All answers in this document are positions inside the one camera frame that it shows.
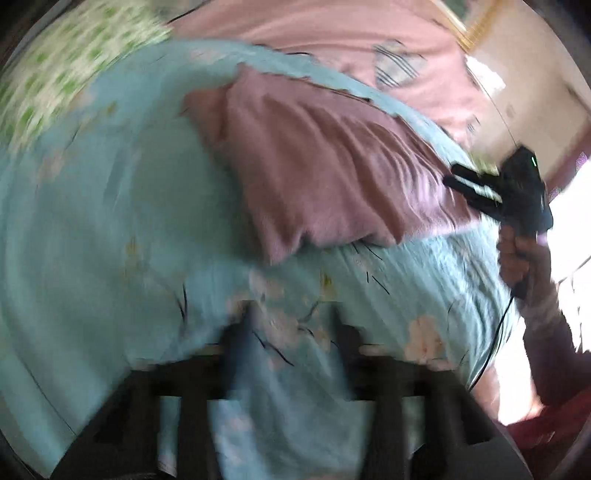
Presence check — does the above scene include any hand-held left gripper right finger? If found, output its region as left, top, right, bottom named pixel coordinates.
left=328, top=307, right=532, bottom=480

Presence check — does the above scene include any person's right hand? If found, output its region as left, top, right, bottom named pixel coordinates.
left=496, top=222, right=555, bottom=298

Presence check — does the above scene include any mauve knitted sweater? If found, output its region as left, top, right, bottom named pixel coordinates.
left=182, top=64, right=485, bottom=266

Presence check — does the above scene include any light blue floral bedsheet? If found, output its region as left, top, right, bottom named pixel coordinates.
left=0, top=38, right=518, bottom=480

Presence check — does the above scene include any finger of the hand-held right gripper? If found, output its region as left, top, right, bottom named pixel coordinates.
left=450, top=162, right=504, bottom=186
left=443, top=175, right=505, bottom=220

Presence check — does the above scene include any thin gripper cable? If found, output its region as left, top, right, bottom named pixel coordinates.
left=467, top=281, right=527, bottom=393

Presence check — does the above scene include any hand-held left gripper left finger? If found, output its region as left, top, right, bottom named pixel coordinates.
left=51, top=305, right=259, bottom=480

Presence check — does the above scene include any pink quilt with plaid hearts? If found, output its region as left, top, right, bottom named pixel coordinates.
left=168, top=0, right=497, bottom=153

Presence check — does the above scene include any dark red cloth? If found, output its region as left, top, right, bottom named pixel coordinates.
left=505, top=392, right=591, bottom=467

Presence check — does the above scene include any person's right forearm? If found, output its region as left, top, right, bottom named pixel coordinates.
left=522, top=277, right=591, bottom=409

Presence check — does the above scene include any green checkered pillow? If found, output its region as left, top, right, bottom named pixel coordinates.
left=0, top=0, right=174, bottom=148

